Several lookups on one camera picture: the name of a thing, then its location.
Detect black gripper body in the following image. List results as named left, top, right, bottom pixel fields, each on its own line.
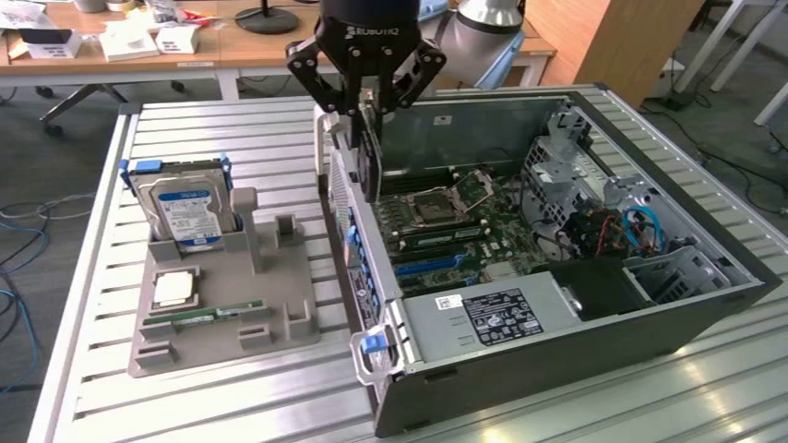
left=312, top=0, right=427, bottom=91

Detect black Nvidia graphics card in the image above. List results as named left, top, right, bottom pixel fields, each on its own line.
left=355, top=90, right=387, bottom=205

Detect wooden desk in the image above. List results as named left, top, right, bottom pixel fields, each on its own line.
left=0, top=0, right=559, bottom=101

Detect black lamp base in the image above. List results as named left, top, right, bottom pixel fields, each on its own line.
left=233, top=0, right=301, bottom=34

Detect red white packet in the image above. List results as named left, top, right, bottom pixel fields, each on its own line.
left=181, top=6, right=227, bottom=30

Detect white labelled box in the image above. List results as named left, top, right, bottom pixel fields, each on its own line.
left=153, top=25, right=201, bottom=54

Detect metal socket cover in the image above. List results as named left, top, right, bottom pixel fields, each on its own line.
left=452, top=169, right=497, bottom=213

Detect white open box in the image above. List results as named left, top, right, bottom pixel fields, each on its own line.
left=97, top=20, right=160, bottom=63

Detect wooden cabinet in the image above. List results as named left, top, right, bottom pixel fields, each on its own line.
left=523, top=0, right=707, bottom=101

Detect CPU socket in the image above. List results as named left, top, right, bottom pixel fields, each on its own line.
left=405, top=186, right=469, bottom=227

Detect silver drive cage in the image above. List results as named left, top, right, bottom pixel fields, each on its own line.
left=520, top=108, right=664, bottom=232

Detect hard disk with blue caddy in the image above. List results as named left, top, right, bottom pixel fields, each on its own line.
left=116, top=151, right=241, bottom=255

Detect green motherboard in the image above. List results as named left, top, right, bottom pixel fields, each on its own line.
left=375, top=168, right=555, bottom=296

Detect black power brick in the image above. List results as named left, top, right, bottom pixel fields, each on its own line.
left=639, top=90, right=695, bottom=112

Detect white box black inlay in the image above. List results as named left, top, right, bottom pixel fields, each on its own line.
left=16, top=28, right=84, bottom=60

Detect black chair base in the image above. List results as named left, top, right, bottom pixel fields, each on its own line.
left=36, top=82, right=131, bottom=138

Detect blue expansion slot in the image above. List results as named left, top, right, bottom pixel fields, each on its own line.
left=392, top=256, right=469, bottom=279

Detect printed paper sheets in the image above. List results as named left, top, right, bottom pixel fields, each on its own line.
left=0, top=6, right=51, bottom=30

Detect grey parts rack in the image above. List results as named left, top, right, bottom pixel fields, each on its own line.
left=125, top=186, right=325, bottom=379

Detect silver CPU chip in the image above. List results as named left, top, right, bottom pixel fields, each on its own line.
left=152, top=271, right=200, bottom=305

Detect green RAM stick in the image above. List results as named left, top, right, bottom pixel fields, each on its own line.
left=144, top=300, right=265, bottom=327

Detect black plastic air shroud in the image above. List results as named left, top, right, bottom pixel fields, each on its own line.
left=547, top=256, right=657, bottom=322

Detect silver power supply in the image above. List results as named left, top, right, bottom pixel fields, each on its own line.
left=387, top=271, right=584, bottom=364

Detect silver disk bay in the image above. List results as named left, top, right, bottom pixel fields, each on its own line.
left=620, top=244, right=740, bottom=305

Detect black PC case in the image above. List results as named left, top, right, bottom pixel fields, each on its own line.
left=313, top=90, right=783, bottom=437

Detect white table frame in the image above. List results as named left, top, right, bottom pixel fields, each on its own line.
left=673, top=0, right=788, bottom=128

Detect red orange wire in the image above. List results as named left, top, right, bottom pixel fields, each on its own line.
left=597, top=215, right=619, bottom=256

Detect grey floor cable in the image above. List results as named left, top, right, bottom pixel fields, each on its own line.
left=0, top=193, right=93, bottom=221

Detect blue disk wire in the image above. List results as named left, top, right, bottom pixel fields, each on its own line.
left=620, top=207, right=669, bottom=255

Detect blue floor cable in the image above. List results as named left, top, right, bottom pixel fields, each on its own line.
left=0, top=221, right=48, bottom=396

